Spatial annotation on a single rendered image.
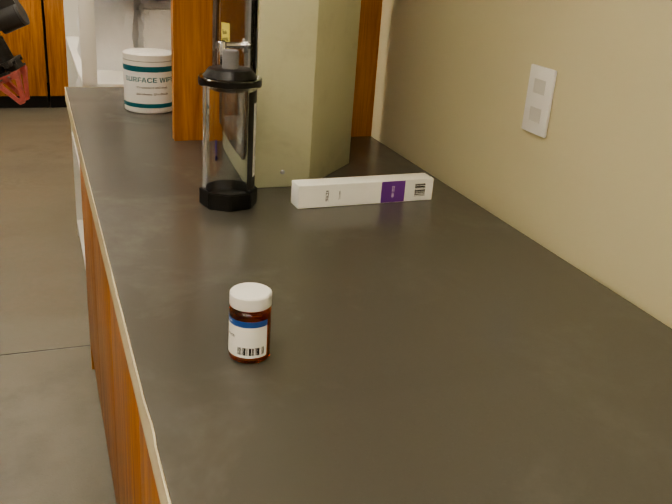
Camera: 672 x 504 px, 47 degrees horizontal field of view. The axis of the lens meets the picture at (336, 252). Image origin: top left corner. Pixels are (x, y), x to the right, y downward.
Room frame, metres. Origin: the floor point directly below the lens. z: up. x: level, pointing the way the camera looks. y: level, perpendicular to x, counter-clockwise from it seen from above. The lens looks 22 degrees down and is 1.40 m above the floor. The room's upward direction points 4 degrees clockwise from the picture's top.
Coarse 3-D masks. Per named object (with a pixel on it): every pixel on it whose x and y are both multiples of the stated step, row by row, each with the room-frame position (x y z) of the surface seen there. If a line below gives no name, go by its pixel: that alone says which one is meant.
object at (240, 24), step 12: (228, 0) 1.59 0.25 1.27; (240, 0) 1.50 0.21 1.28; (252, 0) 1.43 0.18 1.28; (228, 12) 1.59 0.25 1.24; (240, 12) 1.50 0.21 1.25; (252, 12) 1.43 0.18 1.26; (240, 24) 1.50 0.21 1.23; (252, 24) 1.43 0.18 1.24; (240, 36) 1.50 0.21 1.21; (252, 36) 1.43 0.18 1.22; (252, 48) 1.43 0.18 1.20; (216, 60) 1.69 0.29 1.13; (240, 60) 1.49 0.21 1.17; (252, 60) 1.43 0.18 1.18
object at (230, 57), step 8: (224, 56) 1.32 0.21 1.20; (232, 56) 1.32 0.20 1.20; (224, 64) 1.32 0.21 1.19; (232, 64) 1.32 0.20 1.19; (208, 72) 1.30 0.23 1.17; (216, 72) 1.29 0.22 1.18; (224, 72) 1.29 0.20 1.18; (232, 72) 1.29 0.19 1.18; (240, 72) 1.30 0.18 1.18; (248, 72) 1.31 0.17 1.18; (224, 80) 1.28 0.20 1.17; (232, 80) 1.29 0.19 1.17; (240, 80) 1.29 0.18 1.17; (248, 80) 1.30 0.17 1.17
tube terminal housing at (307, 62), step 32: (288, 0) 1.44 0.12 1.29; (320, 0) 1.47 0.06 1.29; (352, 0) 1.61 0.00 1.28; (288, 32) 1.45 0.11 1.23; (320, 32) 1.48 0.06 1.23; (352, 32) 1.62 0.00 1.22; (288, 64) 1.45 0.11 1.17; (320, 64) 1.49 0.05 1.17; (352, 64) 1.63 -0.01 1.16; (288, 96) 1.45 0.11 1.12; (320, 96) 1.49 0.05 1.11; (352, 96) 1.64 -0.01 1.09; (256, 128) 1.43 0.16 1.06; (288, 128) 1.45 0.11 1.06; (320, 128) 1.50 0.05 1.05; (256, 160) 1.43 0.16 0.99; (288, 160) 1.45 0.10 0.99; (320, 160) 1.51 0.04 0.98
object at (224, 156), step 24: (216, 96) 1.29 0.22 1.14; (240, 96) 1.29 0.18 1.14; (216, 120) 1.29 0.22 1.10; (240, 120) 1.29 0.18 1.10; (216, 144) 1.29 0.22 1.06; (240, 144) 1.29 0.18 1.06; (216, 168) 1.29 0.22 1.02; (240, 168) 1.29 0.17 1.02; (216, 192) 1.29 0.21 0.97; (240, 192) 1.29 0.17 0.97
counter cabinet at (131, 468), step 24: (96, 240) 1.70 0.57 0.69; (96, 264) 1.75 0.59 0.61; (96, 288) 1.80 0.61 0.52; (96, 312) 1.85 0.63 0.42; (96, 336) 1.91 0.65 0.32; (120, 336) 1.22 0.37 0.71; (96, 360) 1.97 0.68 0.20; (120, 360) 1.24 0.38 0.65; (120, 384) 1.26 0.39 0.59; (120, 408) 1.28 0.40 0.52; (120, 432) 1.30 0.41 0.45; (120, 456) 1.33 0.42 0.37; (144, 456) 0.93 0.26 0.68; (120, 480) 1.35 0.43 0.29; (144, 480) 0.94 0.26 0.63
